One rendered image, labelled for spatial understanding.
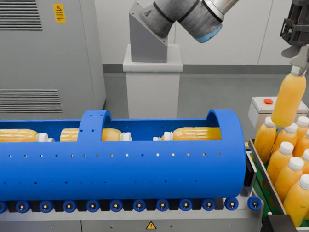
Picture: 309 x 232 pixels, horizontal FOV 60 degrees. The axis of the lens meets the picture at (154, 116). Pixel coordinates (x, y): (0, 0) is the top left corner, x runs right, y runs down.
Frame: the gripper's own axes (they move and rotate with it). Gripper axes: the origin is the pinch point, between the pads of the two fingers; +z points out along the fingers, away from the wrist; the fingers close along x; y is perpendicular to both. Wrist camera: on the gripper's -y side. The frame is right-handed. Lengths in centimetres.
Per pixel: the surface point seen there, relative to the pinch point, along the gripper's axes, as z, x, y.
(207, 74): 134, -261, -33
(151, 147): 15, 18, 45
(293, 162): 24.3, 15.4, 1.3
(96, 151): 15, 19, 60
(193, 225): 47, 22, 31
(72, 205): 38, 20, 71
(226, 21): 62, -266, -49
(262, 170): 37.6, 6.1, 4.5
